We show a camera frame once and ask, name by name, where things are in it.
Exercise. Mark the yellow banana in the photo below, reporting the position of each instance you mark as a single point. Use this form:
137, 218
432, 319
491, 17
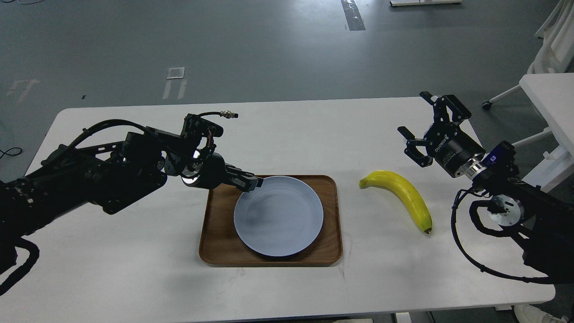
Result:
406, 192

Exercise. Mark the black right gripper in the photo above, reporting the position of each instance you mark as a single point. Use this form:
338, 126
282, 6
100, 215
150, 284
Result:
444, 141

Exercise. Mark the white floor base plate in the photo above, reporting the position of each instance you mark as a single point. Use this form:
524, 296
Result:
402, 3

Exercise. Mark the light blue plate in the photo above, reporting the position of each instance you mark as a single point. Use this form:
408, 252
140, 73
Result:
281, 218

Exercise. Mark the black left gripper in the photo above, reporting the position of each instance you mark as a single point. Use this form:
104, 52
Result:
214, 172

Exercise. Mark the white side table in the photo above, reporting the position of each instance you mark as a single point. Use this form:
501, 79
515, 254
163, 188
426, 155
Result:
553, 96

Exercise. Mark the white chair frame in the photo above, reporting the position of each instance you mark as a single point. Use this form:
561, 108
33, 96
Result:
556, 54

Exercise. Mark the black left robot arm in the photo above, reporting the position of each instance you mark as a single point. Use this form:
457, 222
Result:
112, 164

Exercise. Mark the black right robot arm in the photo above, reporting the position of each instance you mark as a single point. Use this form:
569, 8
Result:
505, 205

